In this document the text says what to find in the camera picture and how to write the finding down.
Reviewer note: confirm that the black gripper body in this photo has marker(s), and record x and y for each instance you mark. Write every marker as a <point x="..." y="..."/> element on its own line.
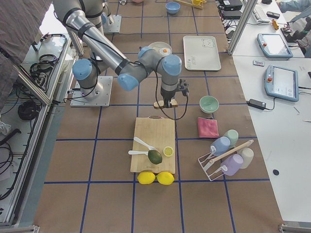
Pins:
<point x="167" y="94"/>

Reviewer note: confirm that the brown crust bread slice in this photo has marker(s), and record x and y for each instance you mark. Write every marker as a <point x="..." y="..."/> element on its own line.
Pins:
<point x="159" y="104"/>

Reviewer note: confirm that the cream round plate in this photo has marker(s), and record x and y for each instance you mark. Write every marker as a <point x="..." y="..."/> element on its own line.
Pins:
<point x="157" y="45"/>

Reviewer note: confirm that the wooden cutting board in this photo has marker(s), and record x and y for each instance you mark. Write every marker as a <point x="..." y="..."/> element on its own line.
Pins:
<point x="158" y="133"/>

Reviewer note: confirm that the green bowl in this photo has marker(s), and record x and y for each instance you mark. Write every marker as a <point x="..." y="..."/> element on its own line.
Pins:
<point x="209" y="104"/>

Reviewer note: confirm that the fried egg toy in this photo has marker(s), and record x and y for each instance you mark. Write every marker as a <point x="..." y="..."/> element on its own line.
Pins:
<point x="165" y="51"/>

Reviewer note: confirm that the pink cloth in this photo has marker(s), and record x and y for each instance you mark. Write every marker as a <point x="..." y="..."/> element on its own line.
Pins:
<point x="207" y="128"/>

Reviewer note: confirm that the white plastic spoon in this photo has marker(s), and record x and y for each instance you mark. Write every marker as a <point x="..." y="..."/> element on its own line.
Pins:
<point x="135" y="152"/>
<point x="145" y="144"/>

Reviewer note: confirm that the halved lemon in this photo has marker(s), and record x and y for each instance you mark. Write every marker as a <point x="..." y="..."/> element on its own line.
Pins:
<point x="168" y="151"/>

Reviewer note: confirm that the white bear tray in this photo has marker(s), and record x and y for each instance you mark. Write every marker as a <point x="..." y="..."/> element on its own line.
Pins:
<point x="201" y="53"/>

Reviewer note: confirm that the green avocado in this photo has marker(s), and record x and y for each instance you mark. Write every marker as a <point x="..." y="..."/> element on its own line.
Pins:
<point x="155" y="157"/>

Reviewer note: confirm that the blue mug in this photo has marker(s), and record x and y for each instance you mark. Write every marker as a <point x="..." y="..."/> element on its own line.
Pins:
<point x="220" y="146"/>

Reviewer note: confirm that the green mug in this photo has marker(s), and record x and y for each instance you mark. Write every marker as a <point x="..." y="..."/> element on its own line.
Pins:
<point x="233" y="137"/>

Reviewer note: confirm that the yellow lemon right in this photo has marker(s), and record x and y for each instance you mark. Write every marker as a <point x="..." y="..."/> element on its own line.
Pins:
<point x="165" y="178"/>

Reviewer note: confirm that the yellow lemon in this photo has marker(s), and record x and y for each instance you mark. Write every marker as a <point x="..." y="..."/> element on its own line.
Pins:
<point x="146" y="177"/>
<point x="165" y="178"/>

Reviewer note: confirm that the yellow lemon left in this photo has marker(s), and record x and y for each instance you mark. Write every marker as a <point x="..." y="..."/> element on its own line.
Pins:
<point x="146" y="177"/>

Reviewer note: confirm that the blue bowl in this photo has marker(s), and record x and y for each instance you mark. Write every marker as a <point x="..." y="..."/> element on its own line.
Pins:
<point x="172" y="7"/>

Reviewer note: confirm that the purple mug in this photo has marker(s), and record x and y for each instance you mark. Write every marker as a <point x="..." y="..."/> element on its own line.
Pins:
<point x="231" y="164"/>

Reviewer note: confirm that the black power adapter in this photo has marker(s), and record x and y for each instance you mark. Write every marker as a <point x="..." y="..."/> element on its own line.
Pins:
<point x="256" y="104"/>

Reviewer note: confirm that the white mug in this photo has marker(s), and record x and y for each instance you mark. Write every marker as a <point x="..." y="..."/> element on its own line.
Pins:
<point x="247" y="154"/>

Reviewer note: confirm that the wooden rack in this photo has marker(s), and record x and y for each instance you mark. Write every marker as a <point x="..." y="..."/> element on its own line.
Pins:
<point x="189" y="3"/>

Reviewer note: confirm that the yellow cup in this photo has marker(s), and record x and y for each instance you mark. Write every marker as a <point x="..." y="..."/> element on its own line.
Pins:
<point x="196" y="2"/>

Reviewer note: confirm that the teach pendant near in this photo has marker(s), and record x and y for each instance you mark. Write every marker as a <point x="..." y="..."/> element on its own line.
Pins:
<point x="282" y="83"/>

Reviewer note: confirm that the teach pendant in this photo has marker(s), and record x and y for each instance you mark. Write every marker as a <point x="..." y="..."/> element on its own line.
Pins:
<point x="274" y="46"/>
<point x="282" y="83"/>

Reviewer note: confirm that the teach pendant far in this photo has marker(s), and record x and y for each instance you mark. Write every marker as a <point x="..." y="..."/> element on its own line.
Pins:
<point x="274" y="46"/>

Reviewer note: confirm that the white wire mug rack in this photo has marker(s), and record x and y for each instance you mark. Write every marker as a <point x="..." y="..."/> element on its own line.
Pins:
<point x="206" y="167"/>

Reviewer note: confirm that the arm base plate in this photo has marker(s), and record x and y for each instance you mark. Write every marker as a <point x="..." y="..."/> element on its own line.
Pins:
<point x="111" y="24"/>
<point x="100" y="96"/>

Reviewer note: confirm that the aluminium frame post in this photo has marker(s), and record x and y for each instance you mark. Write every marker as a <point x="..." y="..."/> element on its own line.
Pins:
<point x="241" y="25"/>

